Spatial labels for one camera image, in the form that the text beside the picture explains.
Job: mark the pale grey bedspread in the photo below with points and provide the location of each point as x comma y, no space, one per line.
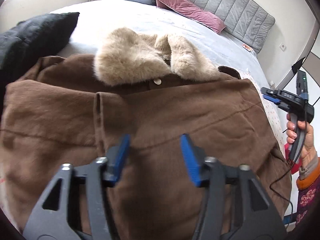
125,17

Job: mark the grey padded headboard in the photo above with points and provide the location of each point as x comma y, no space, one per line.
237,10

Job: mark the person's right forearm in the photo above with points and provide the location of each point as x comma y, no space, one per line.
308,197

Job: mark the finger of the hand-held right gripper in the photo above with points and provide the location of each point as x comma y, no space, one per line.
270,95

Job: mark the small orange packet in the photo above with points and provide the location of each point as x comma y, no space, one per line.
247,48

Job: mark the brown jacket with fur collar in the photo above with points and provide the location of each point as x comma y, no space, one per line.
175,105

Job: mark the white wall outlet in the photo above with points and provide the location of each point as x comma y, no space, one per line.
282,46
271,83

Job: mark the person's right hand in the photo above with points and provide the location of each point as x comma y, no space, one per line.
311,145

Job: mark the black cushion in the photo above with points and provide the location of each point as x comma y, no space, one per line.
37,35

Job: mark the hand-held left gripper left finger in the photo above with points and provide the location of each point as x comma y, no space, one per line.
117,152

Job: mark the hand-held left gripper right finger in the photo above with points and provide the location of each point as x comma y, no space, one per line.
190,155

